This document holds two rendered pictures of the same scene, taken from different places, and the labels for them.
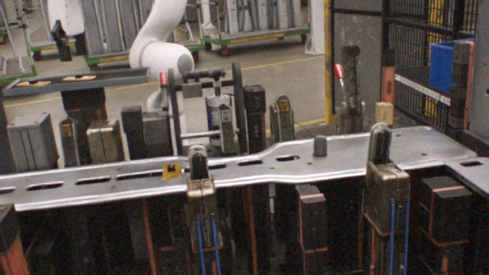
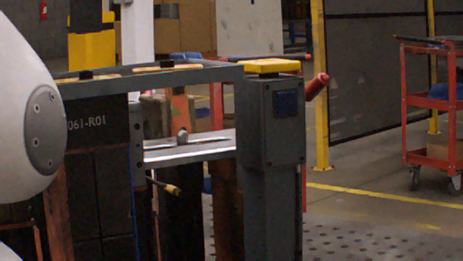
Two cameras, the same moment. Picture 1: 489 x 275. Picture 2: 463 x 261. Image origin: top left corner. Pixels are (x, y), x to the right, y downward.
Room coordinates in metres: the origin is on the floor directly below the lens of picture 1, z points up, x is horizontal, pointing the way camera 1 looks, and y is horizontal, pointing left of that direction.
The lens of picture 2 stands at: (2.22, 0.22, 1.26)
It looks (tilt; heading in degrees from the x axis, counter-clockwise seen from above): 10 degrees down; 156
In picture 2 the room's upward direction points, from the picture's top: 2 degrees counter-clockwise
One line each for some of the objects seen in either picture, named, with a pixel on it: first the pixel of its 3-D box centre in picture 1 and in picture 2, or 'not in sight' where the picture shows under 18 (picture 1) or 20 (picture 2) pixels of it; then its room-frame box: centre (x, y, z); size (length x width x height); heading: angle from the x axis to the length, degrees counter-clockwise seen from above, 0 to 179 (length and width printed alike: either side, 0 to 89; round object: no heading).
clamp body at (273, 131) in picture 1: (283, 170); not in sight; (1.20, -0.10, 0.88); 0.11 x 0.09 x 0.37; 6
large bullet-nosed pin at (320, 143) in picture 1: (320, 147); not in sight; (1.01, -0.17, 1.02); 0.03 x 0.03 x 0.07
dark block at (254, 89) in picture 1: (258, 161); not in sight; (1.21, -0.03, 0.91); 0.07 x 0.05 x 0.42; 6
